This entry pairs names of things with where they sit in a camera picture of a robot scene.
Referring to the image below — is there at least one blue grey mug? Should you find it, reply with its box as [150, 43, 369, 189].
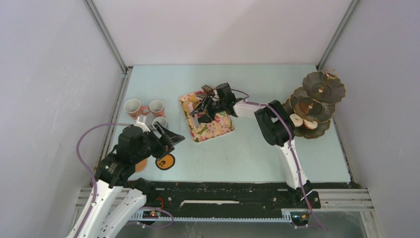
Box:
[152, 117, 168, 129]

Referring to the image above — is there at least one orange question mark coaster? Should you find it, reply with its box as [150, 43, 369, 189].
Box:
[155, 154, 176, 171]

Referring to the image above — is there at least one small pink cup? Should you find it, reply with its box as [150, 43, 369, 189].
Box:
[149, 100, 165, 118]

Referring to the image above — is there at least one three tier black cake stand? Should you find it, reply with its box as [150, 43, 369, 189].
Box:
[282, 69, 346, 139]

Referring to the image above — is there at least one lower wooden round coaster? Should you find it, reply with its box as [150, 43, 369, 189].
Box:
[135, 159, 148, 173]

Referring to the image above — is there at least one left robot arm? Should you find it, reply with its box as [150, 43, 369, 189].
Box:
[68, 120, 185, 238]

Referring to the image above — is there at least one floral rectangular tray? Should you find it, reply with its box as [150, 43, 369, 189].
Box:
[179, 86, 234, 143]

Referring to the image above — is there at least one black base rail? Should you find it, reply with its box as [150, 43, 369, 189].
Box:
[146, 181, 321, 219]

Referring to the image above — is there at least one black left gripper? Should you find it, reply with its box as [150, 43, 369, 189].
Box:
[133, 121, 185, 163]

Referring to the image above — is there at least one white donut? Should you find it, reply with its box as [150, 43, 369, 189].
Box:
[303, 119, 318, 130]
[290, 114, 303, 127]

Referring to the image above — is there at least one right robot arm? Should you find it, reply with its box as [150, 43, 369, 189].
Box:
[187, 83, 318, 210]

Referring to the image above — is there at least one chocolate cake piece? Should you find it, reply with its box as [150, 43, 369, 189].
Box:
[202, 85, 215, 96]

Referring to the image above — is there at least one pink mug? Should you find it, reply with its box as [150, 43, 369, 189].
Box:
[123, 99, 151, 120]

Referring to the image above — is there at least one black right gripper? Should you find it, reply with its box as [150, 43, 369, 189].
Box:
[190, 96, 226, 123]

